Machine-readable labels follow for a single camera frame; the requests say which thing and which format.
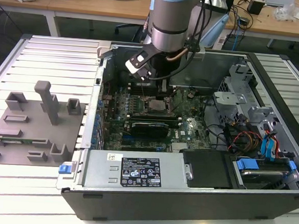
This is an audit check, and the grey plastic parts rack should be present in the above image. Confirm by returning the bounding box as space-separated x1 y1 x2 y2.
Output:
0 77 88 171

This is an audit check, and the black graphics card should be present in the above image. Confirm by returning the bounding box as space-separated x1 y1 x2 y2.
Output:
129 118 170 140

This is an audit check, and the blue flat data cable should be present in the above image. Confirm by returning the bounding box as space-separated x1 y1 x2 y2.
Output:
268 137 280 163
262 134 273 162

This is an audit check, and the black cable silver connector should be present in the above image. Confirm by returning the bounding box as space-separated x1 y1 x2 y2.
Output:
141 13 151 45

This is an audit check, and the yellow power wire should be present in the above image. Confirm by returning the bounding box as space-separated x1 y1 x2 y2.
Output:
246 134 263 151

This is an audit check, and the tall black box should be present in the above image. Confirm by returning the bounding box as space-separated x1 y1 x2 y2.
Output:
225 0 237 16

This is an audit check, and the blue hanging cable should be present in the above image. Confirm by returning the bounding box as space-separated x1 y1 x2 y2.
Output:
232 16 243 51

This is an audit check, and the green motherboard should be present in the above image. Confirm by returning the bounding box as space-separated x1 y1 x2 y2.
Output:
95 81 216 158

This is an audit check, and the white labelled box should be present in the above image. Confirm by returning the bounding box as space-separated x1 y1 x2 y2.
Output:
215 34 227 50

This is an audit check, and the black office chair base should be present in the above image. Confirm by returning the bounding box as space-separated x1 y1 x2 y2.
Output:
114 22 146 44

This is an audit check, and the blue disk carrier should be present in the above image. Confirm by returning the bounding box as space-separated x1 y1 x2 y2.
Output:
232 155 298 194

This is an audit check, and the clear plastic bag pile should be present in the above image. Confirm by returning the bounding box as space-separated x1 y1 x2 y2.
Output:
272 2 298 23

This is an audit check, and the grey power supply unit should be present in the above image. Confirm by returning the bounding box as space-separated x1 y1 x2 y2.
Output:
82 148 191 195

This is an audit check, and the metal CPU socket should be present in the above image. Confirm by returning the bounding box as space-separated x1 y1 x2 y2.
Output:
142 95 173 117

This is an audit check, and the blue case latch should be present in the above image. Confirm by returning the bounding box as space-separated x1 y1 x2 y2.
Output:
57 163 73 176

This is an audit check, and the thin black camera cable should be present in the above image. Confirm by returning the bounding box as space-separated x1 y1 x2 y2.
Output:
141 0 209 83

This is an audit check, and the small black box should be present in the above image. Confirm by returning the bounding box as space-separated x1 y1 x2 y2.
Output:
247 0 264 15

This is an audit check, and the silver square CPU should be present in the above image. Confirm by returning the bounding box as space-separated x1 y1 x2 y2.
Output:
148 99 167 114

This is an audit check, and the red power wire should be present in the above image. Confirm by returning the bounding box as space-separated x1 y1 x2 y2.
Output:
228 129 264 153

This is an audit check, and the silver finned chipset heatsink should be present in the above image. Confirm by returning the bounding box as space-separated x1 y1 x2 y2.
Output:
171 141 190 154

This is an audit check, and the black internal cable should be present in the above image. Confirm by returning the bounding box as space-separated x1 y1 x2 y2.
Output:
199 95 233 152

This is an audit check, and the silver hard disk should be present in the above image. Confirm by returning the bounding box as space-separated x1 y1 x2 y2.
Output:
239 168 286 192

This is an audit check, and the brass coloured curved tube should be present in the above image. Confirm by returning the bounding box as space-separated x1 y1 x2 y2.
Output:
165 47 188 63

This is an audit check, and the grey flat device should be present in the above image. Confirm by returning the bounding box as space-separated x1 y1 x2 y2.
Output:
264 0 294 7

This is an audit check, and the black grey open PC case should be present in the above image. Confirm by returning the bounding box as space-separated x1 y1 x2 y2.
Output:
53 38 299 224

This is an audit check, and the green RAM stick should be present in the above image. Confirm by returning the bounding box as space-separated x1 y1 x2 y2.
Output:
1 138 34 146

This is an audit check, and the light wooden desk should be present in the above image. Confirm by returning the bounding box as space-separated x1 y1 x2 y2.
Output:
0 0 299 54

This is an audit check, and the grey metal drive cage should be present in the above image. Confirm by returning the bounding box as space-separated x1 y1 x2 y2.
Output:
209 61 284 132

